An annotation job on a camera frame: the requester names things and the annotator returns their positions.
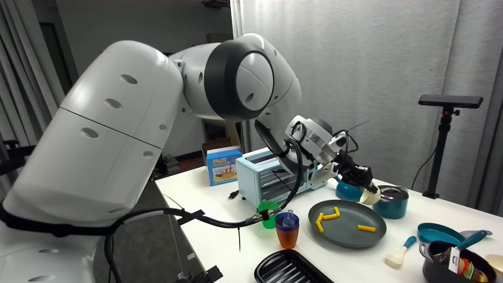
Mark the black bowl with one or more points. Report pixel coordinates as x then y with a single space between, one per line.
346 191

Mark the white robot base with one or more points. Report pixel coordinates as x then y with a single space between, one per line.
41 256

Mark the black tripod camera stand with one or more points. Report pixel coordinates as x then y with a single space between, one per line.
445 130

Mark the light blue toaster oven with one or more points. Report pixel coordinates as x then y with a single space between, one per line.
257 177

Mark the white and black card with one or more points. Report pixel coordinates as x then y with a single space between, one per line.
453 259

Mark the black ridged tray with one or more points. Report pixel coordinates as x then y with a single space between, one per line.
291 268

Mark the orange sippy cup blue lid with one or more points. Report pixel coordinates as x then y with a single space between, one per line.
287 235

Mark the black toaster plug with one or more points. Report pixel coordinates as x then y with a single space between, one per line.
235 195

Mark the black pot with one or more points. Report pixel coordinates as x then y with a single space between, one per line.
434 268

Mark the orange toy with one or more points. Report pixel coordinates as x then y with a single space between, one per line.
469 268

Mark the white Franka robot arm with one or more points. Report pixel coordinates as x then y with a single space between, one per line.
131 114

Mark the black tape strip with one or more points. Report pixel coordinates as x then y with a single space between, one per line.
197 215
214 273

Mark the black boom stand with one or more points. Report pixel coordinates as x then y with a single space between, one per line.
16 157

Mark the grey plate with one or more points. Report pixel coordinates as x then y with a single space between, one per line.
346 229

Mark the brown cardboard box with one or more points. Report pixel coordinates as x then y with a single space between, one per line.
222 135

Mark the teal bowl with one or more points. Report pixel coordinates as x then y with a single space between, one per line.
390 204

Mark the green plastic cup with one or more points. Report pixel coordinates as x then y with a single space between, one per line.
271 221

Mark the teal pan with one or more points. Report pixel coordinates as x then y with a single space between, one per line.
438 232

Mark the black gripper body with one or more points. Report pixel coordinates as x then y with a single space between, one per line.
356 171

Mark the blue cardboard box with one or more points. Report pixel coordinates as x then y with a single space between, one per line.
224 166

